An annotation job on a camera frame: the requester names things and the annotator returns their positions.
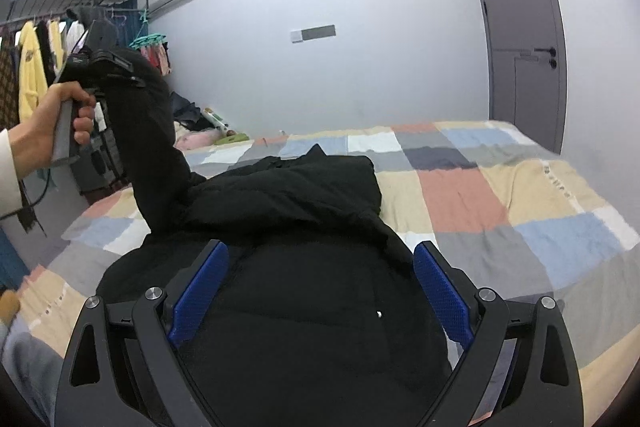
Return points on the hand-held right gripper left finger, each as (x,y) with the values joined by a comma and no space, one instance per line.
(200,289)

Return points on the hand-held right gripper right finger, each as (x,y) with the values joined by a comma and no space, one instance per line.
(442,294)

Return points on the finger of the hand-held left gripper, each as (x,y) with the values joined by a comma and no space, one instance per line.
(125,67)

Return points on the black puffer jacket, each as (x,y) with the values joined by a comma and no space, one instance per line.
(300,257)

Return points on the person's left forearm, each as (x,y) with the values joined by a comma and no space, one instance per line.
(9,177)

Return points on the pink hanging clothes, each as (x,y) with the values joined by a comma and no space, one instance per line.
(159,59)

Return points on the dark clothes pile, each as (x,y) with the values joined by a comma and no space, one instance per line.
(187,112)

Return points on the person's left hand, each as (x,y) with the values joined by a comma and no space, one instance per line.
(42,127)

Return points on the teal clip hanger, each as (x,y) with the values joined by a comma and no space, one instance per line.
(147,38)

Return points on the dark blue hanging garment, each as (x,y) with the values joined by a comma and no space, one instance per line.
(122,24)

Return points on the yellow hanging garment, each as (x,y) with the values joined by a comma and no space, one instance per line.
(31,72)

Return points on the brown checked hanging garment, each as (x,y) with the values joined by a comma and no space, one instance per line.
(7,82)

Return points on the bed with patchwork blanket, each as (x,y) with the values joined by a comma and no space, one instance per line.
(500,217)

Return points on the pink pillow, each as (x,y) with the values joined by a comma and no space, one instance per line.
(200,139)

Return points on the person's jeans leg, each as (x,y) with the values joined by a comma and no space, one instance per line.
(27,377)

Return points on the grey door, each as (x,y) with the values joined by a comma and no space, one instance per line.
(520,7)

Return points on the grey wall panel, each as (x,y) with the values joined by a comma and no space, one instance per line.
(314,34)

